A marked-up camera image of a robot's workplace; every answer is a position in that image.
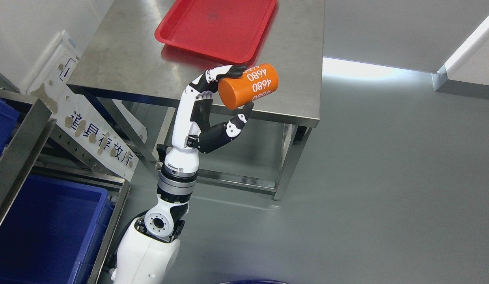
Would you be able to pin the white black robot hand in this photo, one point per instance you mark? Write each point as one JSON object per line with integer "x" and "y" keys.
{"x": 192, "y": 132}

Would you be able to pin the orange cylindrical capacitor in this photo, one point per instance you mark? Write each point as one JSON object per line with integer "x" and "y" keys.
{"x": 255, "y": 83}

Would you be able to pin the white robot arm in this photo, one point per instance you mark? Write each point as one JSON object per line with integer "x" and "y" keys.
{"x": 150, "y": 243}

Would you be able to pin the stainless steel desk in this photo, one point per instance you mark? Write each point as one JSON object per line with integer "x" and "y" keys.
{"x": 124, "y": 61}

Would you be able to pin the red plastic tray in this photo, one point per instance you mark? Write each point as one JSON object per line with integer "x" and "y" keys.
{"x": 228, "y": 31}

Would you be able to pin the blue bin lower left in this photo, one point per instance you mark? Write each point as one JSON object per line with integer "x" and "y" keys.
{"x": 53, "y": 232}

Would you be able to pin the blue bin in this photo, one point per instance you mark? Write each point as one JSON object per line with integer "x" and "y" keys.
{"x": 53, "y": 232}
{"x": 8, "y": 119}

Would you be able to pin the blue bin far left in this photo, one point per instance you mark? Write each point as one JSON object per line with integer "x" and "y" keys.
{"x": 8, "y": 119}

